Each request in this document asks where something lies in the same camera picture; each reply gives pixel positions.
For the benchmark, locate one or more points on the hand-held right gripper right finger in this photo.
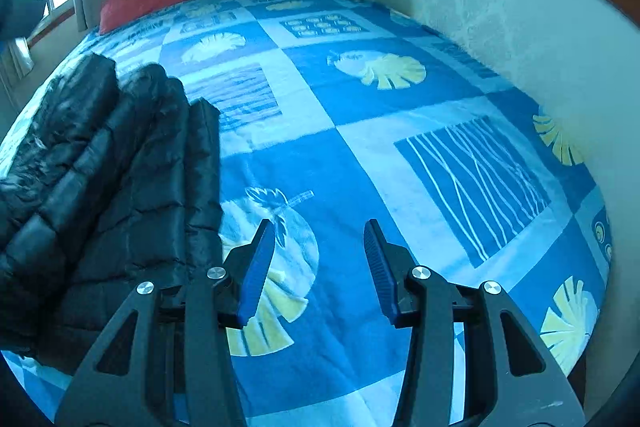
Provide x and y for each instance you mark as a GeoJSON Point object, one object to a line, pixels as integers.
{"type": "Point", "coordinates": [380, 277]}

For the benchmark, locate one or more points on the black puffer jacket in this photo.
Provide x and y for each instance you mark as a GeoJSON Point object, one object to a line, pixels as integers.
{"type": "Point", "coordinates": [100, 187]}

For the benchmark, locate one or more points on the bed with blue patterned sheet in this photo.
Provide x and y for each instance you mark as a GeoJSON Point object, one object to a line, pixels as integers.
{"type": "Point", "coordinates": [375, 147]}

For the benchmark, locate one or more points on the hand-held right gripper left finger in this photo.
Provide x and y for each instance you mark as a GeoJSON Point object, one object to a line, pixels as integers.
{"type": "Point", "coordinates": [255, 277]}

